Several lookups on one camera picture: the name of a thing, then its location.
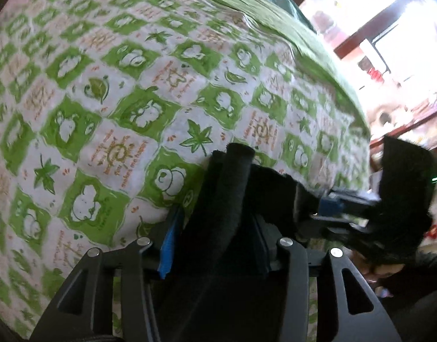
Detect black pants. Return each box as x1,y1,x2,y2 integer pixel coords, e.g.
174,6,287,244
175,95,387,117
154,143,319,341

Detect dark right sleeve forearm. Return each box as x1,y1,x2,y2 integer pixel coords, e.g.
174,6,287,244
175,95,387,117
381,252,437,341

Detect right hand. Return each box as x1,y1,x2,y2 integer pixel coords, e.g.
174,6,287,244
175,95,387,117
350,250,404,299

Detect green white checkered bedsheet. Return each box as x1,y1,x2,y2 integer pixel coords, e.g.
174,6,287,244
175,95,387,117
0,0,370,338

